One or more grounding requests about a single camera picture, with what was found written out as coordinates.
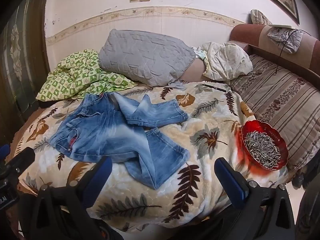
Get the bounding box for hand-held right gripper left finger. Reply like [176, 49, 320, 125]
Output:
[30, 156, 113, 240]

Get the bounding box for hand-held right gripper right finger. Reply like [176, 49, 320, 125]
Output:
[214, 157, 297, 240]

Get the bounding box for blue denim pants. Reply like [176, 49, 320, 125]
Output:
[49, 92, 190, 190]

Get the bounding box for pile of sunflower seeds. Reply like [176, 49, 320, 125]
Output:
[244, 131, 282, 168]

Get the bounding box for cream leaf print blanket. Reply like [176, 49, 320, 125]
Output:
[12, 81, 295, 233]

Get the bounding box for red glass bowl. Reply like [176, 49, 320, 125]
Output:
[241, 120, 288, 172]

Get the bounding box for black pen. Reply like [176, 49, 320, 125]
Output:
[202, 83, 227, 92]

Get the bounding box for striped floral cushion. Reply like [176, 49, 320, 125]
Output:
[229, 54, 320, 170]

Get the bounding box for dark wooden glass door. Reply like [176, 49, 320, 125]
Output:
[0, 0, 50, 140]

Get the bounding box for green patterned cloth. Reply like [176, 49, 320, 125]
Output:
[36, 49, 138, 102]

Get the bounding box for pink pillow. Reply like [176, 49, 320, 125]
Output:
[180, 59, 208, 83]

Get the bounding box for cream floral cloth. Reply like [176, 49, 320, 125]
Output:
[191, 41, 253, 82]

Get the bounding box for grey quilted pillow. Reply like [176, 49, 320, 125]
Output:
[98, 29, 196, 87]

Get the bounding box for brown upholstered headboard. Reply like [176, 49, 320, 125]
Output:
[229, 24, 320, 73]

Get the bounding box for grey crumpled cloth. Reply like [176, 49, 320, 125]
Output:
[267, 27, 304, 54]

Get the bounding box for small patterned pillow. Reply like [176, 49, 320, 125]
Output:
[250, 9, 273, 26]

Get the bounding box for black cable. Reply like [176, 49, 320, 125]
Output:
[275, 29, 310, 74]

